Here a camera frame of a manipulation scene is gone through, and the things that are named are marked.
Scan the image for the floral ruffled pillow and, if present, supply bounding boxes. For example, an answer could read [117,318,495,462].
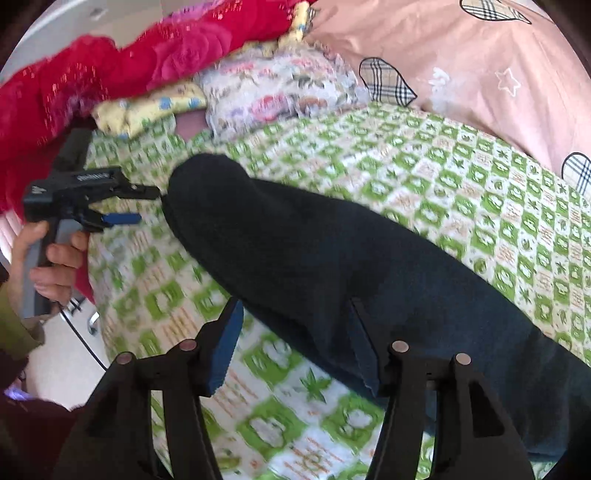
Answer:
[196,44,370,139]

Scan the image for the black cable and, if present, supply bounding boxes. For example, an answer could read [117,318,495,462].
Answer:
[58,302,109,370]

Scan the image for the person's green-sleeved left forearm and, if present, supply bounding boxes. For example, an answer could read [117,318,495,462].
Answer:
[0,272,45,365]

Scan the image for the person's dark clothing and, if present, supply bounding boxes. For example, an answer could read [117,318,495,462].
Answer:
[0,351,88,480]

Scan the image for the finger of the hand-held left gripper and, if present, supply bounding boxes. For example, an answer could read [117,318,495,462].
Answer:
[92,184,158,205]
[85,209,142,232]

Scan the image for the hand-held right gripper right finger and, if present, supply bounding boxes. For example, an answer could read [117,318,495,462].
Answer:
[349,298,536,480]

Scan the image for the pink quilt with plaid hearts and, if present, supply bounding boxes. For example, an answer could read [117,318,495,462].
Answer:
[302,0,591,185]

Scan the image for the person's left hand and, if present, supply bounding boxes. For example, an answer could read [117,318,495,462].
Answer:
[11,222,89,320]

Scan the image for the green patterned bedsheet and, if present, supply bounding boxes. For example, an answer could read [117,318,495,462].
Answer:
[85,102,591,480]

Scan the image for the red rose blanket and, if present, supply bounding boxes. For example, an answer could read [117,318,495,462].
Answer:
[0,0,308,305]

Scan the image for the dark pants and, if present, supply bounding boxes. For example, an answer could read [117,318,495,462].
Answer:
[163,154,591,462]

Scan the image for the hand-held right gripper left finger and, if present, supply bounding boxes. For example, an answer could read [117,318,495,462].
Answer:
[51,298,245,480]

